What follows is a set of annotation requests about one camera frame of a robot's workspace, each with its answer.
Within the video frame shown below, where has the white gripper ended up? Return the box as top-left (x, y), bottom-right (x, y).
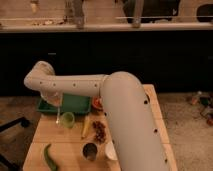
top-left (41, 92), bottom-right (63, 107)

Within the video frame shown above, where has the silver fork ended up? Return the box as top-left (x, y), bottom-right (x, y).
top-left (56, 106), bottom-right (61, 124)

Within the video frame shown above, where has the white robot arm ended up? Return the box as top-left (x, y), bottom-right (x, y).
top-left (24, 61), bottom-right (170, 171)

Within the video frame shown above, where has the green plastic tray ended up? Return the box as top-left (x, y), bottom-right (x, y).
top-left (37, 94), bottom-right (91, 115)

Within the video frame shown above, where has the green plastic cup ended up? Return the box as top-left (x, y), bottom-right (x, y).
top-left (60, 112), bottom-right (75, 128)

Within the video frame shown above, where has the yellow banana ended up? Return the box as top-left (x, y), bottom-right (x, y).
top-left (81, 115), bottom-right (90, 139)

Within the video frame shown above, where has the black chair base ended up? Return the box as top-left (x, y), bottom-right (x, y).
top-left (0, 117), bottom-right (30, 133)

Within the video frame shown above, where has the brown dried fruit cluster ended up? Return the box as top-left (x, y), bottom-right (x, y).
top-left (93, 121), bottom-right (106, 144)

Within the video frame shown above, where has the silver metal cup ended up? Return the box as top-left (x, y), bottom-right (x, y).
top-left (83, 143), bottom-right (98, 161)

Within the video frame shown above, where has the white bowl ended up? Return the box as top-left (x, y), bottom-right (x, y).
top-left (105, 141), bottom-right (117, 161)

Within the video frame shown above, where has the black office chair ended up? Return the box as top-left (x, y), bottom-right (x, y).
top-left (122, 0), bottom-right (180, 23)

